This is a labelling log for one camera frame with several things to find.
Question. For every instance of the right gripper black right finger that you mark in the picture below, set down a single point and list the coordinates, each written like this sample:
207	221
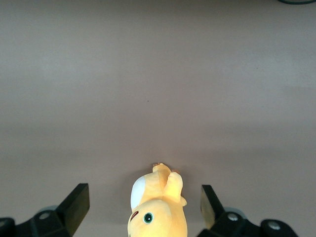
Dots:
237	227

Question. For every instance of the yellow plush toy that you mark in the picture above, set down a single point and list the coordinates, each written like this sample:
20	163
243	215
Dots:
158	212

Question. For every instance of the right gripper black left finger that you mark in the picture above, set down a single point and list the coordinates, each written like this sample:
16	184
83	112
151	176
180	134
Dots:
49	222

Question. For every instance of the large table cover sheet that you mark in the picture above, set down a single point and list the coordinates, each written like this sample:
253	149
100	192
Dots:
148	74

